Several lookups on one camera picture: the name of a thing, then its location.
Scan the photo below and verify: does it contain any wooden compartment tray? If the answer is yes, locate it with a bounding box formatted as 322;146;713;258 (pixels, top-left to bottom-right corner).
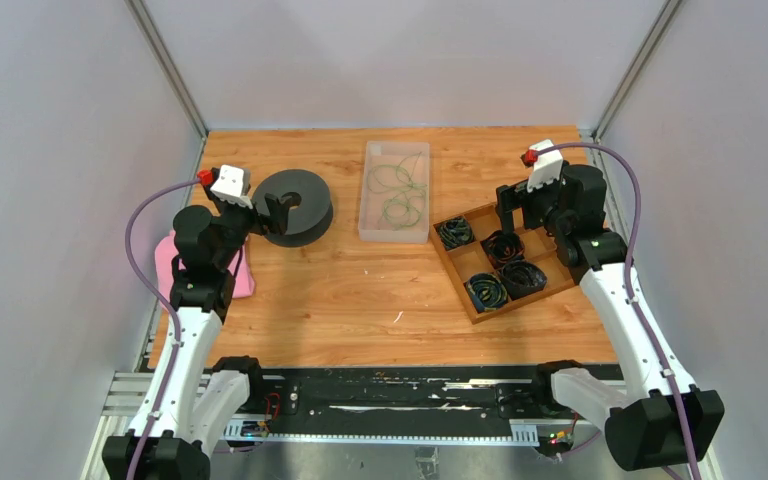
430;203;575;324

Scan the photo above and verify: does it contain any dark grey perforated spool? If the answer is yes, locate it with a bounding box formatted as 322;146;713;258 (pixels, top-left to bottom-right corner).
252;169;333;248

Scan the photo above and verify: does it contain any pink cloth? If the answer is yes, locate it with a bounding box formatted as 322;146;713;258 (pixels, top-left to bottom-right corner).
154;230;256;301

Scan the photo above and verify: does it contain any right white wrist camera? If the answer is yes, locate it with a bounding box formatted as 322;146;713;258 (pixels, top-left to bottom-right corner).
524;139;564;192

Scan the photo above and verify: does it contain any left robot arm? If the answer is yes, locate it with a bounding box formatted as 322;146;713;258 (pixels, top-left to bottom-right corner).
101;194;292;479

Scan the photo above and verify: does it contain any coiled cable blue green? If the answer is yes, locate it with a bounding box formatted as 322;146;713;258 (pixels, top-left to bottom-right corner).
436;216;475;251

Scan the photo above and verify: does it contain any green wire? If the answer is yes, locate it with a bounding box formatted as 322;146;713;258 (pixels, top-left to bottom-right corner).
365;151;428;232

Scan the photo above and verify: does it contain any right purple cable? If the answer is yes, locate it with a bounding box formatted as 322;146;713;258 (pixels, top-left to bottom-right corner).
534;142;705;480

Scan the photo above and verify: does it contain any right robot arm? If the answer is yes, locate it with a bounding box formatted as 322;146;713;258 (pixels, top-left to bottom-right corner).
496;163;725;478

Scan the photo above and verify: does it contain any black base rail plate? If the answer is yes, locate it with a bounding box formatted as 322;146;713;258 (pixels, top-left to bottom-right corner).
201;366;599;440

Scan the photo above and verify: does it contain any translucent plastic tray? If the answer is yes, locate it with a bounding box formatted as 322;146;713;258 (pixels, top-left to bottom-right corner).
358;141;431;244

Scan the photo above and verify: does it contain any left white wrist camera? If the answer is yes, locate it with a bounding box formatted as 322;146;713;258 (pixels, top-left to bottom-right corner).
210;165;253;208

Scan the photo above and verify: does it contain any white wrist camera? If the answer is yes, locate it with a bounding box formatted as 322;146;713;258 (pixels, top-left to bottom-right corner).
210;165;253;208
524;139;564;192

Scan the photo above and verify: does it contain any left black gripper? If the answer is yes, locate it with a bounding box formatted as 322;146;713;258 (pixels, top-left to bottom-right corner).
214;193;291;270

